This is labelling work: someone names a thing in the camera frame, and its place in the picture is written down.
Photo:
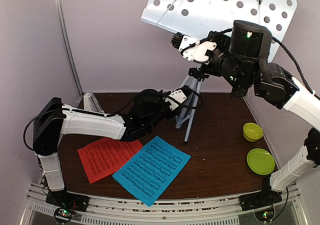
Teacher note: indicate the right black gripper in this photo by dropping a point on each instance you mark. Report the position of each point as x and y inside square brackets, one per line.
[224, 37]

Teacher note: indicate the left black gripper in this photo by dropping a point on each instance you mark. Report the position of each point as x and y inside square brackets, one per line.
[162, 94]

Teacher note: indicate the white folding music stand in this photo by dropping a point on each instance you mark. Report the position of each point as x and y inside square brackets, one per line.
[196, 18]

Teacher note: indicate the blue sheet music page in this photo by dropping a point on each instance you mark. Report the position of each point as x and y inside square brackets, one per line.
[151, 170]

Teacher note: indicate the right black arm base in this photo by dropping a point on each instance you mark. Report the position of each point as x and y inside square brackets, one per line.
[265, 197]

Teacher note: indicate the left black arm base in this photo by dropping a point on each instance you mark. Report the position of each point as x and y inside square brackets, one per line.
[67, 200]

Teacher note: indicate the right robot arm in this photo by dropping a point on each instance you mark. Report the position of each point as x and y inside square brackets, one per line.
[298, 114]

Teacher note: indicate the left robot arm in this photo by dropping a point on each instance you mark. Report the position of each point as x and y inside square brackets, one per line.
[57, 120]

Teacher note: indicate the white wedge-shaped holder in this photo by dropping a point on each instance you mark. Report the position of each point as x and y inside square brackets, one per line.
[90, 103]

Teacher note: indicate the red sheet music page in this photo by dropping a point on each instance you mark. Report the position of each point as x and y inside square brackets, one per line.
[106, 156]

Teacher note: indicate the yellow-green plastic bowl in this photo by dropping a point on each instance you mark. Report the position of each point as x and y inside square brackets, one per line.
[252, 132]

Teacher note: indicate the yellow-green plastic plate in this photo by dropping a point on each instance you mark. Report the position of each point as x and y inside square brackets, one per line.
[260, 161]

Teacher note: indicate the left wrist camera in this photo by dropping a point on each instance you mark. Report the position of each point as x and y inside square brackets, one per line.
[176, 97]

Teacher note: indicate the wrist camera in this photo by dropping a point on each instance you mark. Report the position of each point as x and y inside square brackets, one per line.
[176, 97]
[193, 49]

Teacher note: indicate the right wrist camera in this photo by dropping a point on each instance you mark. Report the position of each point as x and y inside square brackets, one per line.
[193, 49]

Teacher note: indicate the left aluminium corner post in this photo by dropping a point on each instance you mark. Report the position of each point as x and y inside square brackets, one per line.
[67, 46]

